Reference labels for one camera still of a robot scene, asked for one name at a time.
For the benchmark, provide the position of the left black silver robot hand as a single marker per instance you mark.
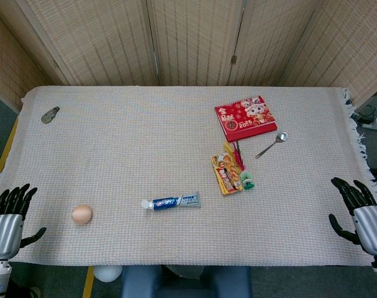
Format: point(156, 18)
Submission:
point(5, 229)

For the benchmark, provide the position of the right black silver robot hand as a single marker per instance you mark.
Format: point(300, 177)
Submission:
point(371, 226)

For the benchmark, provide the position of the blue white toothpaste tube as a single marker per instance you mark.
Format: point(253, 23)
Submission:
point(166, 203)

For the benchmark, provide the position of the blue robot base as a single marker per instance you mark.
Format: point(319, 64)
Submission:
point(138, 282)

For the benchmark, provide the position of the brown egg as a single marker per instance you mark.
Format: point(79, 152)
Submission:
point(81, 214)

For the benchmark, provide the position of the yellow floor tape strip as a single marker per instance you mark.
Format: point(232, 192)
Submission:
point(8, 146)
point(89, 282)

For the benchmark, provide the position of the white round ball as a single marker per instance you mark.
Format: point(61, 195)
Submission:
point(107, 273)

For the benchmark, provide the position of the grey-green stone figure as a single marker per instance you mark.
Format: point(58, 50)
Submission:
point(50, 115)

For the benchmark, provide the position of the metal spoon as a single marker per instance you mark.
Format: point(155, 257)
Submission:
point(281, 137)

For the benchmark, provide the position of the feather shuttlecock with green base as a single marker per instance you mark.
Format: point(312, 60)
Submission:
point(248, 181)

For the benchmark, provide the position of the yellow red snack packet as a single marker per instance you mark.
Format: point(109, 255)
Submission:
point(227, 177)

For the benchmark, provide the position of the beige woven tablecloth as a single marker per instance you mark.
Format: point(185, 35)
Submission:
point(144, 149)

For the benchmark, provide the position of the red desk calendar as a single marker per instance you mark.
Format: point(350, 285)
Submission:
point(245, 119)

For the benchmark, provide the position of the woven folding screen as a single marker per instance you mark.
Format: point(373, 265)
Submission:
point(191, 40)

